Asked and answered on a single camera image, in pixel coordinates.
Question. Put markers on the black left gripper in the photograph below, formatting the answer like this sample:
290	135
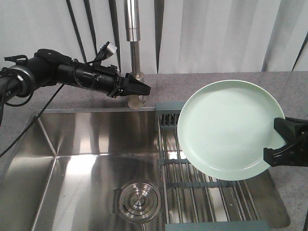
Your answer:
101	79

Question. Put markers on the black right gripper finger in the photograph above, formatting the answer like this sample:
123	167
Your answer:
292	154
290	129

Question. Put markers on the light green round plate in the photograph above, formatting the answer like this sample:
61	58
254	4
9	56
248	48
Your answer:
224	127

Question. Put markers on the steel kitchen faucet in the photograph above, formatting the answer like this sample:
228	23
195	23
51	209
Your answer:
132	24

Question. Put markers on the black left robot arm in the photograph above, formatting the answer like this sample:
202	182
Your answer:
49	67

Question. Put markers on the grey-green sink dish rack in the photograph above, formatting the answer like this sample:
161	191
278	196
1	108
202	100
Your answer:
194	201

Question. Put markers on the white pleated curtain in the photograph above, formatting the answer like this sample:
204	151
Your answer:
177	36

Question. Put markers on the stainless steel sink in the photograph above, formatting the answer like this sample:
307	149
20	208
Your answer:
70	168

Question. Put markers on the steel sink drain cover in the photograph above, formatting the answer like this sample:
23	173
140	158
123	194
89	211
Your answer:
139	202

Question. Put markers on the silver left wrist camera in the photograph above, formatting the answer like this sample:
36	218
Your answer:
107	50

